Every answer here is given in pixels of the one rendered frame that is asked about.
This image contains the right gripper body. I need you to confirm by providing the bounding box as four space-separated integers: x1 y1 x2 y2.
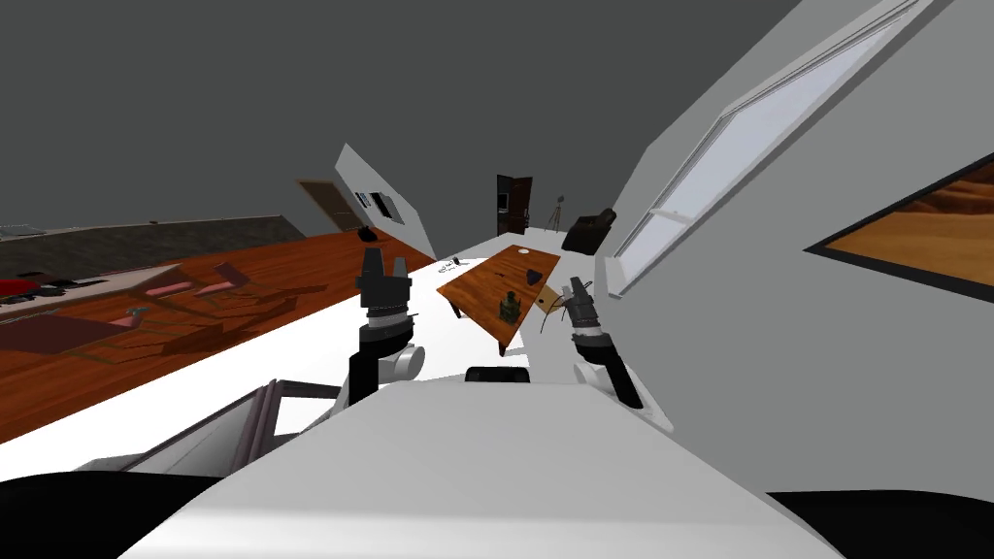
562 294 602 332

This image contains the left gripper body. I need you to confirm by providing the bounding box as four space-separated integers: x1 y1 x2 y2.
356 275 414 316

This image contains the black armchair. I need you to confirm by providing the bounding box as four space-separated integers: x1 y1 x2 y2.
559 207 618 257

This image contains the brown door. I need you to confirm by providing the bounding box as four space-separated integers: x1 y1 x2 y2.
298 179 366 234

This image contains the brown wooden table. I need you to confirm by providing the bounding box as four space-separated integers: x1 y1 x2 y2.
435 244 562 358

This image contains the dark open door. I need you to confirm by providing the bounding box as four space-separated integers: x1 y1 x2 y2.
496 174 535 238

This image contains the dining table with chairs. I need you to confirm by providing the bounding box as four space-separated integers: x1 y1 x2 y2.
61 261 329 366

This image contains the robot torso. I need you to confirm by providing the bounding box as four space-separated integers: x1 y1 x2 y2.
116 366 847 559

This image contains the large window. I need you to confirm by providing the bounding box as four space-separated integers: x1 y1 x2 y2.
605 0 937 299

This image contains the grey framed glass panel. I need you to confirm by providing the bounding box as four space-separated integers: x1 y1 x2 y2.
76 378 347 477

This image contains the dark wall picture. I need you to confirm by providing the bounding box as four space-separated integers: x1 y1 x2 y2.
353 190 406 227

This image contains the orange framed wall picture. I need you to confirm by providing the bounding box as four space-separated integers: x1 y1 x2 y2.
803 153 994 306

